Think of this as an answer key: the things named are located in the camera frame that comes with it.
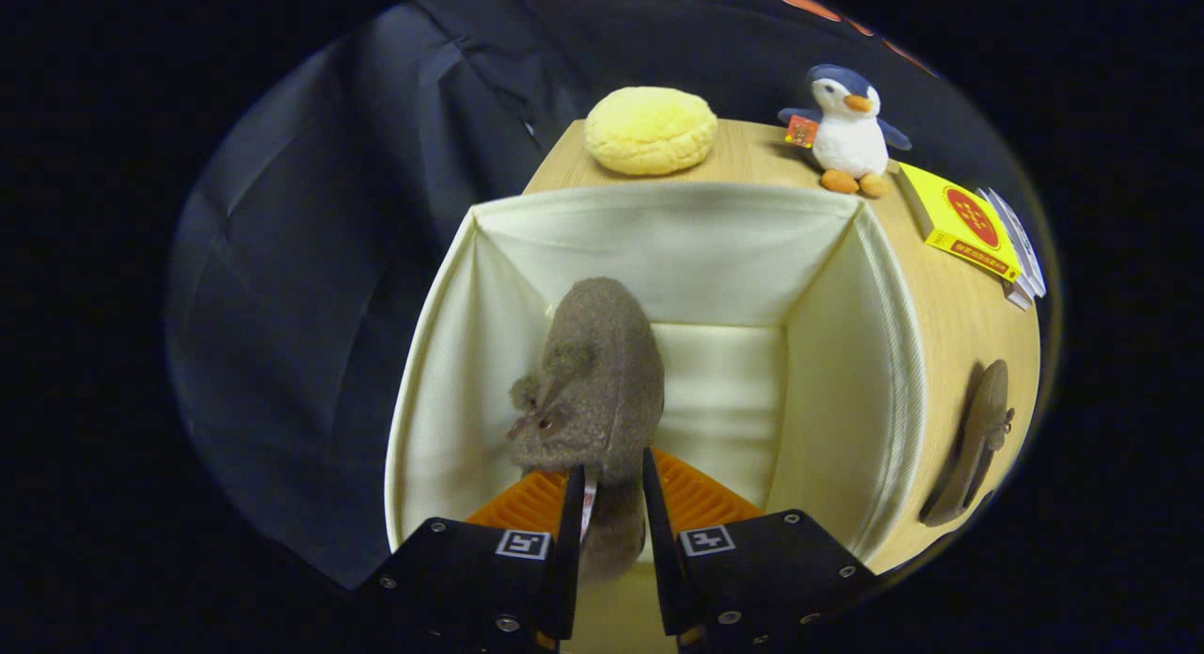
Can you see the round yellow bun plush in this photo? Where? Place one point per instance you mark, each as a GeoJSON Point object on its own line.
{"type": "Point", "coordinates": [651, 132]}

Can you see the penguin plush toy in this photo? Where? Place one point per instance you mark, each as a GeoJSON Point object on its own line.
{"type": "Point", "coordinates": [851, 141]}

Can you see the brown shoe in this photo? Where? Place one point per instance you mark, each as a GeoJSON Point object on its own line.
{"type": "Point", "coordinates": [597, 381]}
{"type": "Point", "coordinates": [978, 438]}

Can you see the stack of white booklets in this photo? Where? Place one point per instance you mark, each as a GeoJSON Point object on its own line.
{"type": "Point", "coordinates": [1025, 249]}

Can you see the yellow book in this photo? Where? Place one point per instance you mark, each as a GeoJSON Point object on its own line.
{"type": "Point", "coordinates": [964, 219]}

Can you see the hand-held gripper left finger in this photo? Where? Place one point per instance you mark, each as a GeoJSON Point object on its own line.
{"type": "Point", "coordinates": [567, 560]}

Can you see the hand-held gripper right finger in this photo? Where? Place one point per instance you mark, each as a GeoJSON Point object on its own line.
{"type": "Point", "coordinates": [656, 560]}

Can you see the cream fabric storage box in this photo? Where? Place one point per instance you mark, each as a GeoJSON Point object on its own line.
{"type": "Point", "coordinates": [715, 259]}

